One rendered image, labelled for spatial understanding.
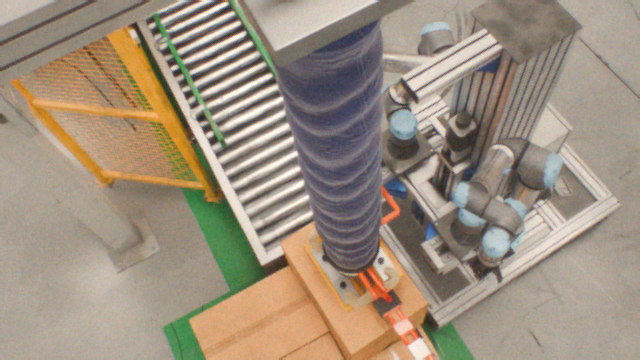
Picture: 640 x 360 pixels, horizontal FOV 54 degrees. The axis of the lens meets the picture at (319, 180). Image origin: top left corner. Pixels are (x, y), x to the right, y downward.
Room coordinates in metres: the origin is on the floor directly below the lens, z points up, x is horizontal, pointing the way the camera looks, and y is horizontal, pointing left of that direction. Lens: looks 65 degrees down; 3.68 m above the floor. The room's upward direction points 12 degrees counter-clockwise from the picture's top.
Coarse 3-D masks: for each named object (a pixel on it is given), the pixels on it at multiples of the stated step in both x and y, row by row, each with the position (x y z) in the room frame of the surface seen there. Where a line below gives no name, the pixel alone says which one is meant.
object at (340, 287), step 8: (320, 240) 0.91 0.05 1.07; (312, 248) 0.88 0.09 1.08; (312, 256) 0.85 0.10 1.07; (320, 256) 0.84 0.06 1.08; (320, 264) 0.80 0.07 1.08; (320, 272) 0.77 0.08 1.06; (328, 280) 0.73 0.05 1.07; (344, 280) 0.71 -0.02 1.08; (352, 280) 0.71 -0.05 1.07; (336, 288) 0.69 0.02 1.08; (344, 288) 0.68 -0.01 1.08; (352, 288) 0.67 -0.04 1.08; (336, 296) 0.65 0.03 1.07; (344, 296) 0.65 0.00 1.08; (360, 296) 0.63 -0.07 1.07; (344, 304) 0.61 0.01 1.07
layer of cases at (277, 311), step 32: (256, 288) 0.91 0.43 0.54; (288, 288) 0.88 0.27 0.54; (192, 320) 0.82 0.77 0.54; (224, 320) 0.78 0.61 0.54; (256, 320) 0.75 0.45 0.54; (288, 320) 0.72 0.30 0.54; (320, 320) 0.68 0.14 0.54; (224, 352) 0.63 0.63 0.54; (256, 352) 0.60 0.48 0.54; (288, 352) 0.56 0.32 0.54; (320, 352) 0.53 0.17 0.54; (384, 352) 0.47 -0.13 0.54
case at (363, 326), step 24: (288, 240) 0.99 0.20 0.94; (312, 264) 0.85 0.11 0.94; (312, 288) 0.74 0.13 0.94; (360, 288) 0.70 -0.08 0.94; (408, 288) 0.65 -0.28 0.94; (336, 312) 0.62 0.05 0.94; (360, 312) 0.59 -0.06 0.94; (408, 312) 0.55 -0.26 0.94; (336, 336) 0.56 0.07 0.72; (360, 336) 0.49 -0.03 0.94; (384, 336) 0.49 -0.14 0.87
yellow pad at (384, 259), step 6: (384, 252) 0.80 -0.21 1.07; (378, 258) 0.77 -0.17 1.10; (384, 258) 0.77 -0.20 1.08; (390, 258) 0.77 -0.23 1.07; (372, 264) 0.76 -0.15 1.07; (378, 264) 0.75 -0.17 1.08; (384, 264) 0.74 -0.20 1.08; (390, 264) 0.74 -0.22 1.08; (396, 264) 0.74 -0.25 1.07; (378, 270) 0.72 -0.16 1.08; (396, 270) 0.71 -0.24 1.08; (378, 276) 0.70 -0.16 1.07; (384, 276) 0.69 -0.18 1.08; (402, 276) 0.68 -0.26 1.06
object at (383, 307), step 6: (390, 294) 0.58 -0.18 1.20; (396, 294) 0.58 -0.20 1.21; (378, 300) 0.57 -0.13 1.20; (384, 300) 0.57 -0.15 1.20; (396, 300) 0.56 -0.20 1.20; (378, 306) 0.55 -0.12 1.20; (384, 306) 0.54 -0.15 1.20; (390, 306) 0.54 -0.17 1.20; (396, 306) 0.53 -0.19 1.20; (378, 312) 0.53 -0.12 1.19; (384, 312) 0.52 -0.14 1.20; (390, 312) 0.51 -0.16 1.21; (384, 318) 0.50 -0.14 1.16
